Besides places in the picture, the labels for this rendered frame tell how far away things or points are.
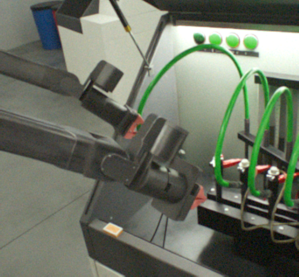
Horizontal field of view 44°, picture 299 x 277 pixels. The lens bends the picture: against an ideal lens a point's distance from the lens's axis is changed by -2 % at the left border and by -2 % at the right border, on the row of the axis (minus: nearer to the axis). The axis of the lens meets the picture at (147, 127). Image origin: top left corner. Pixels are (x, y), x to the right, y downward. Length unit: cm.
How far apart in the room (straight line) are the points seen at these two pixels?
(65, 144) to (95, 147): 4
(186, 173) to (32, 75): 45
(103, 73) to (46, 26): 608
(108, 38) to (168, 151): 318
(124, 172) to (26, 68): 45
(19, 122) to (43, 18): 645
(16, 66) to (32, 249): 183
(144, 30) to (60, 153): 342
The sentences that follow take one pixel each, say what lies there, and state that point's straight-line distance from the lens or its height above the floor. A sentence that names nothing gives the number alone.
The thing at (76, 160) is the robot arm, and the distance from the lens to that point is 55.
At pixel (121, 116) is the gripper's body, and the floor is 131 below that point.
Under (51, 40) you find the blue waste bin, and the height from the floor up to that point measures 17.
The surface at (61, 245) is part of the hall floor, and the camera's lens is 257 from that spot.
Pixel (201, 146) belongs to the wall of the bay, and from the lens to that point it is 146.
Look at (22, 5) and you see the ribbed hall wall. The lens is 791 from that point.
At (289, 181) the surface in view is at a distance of 83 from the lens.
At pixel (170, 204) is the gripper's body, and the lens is 68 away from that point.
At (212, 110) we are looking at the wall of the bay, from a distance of 136.
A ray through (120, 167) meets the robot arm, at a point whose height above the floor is 141.
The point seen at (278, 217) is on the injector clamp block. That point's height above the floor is 98.
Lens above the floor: 172
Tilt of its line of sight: 28 degrees down
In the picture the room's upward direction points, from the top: 8 degrees counter-clockwise
